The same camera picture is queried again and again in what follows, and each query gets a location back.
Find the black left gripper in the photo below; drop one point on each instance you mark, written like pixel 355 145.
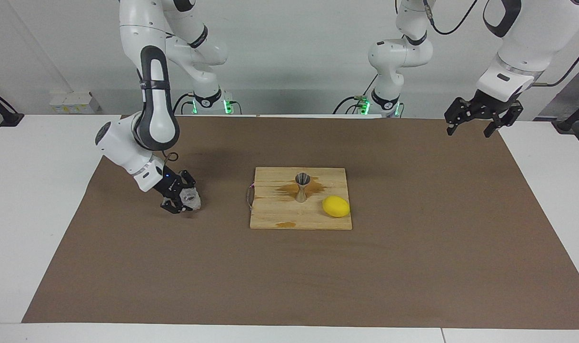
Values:
pixel 492 104

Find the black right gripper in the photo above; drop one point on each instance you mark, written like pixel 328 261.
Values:
pixel 170 186

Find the steel double jigger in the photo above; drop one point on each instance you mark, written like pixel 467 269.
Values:
pixel 302 190

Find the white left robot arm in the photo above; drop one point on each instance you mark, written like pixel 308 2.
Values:
pixel 532 43

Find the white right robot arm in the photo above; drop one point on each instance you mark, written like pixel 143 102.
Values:
pixel 156 109

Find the brown table mat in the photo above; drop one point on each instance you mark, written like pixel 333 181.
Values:
pixel 175 267

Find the black clamp stand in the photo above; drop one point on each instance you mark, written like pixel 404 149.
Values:
pixel 566 125
pixel 8 118

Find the wooden cutting board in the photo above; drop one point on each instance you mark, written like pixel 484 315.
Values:
pixel 280 209

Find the yellow lemon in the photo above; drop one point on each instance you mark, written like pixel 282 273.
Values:
pixel 336 206

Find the white wall socket box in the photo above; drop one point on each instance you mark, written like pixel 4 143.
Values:
pixel 73 104

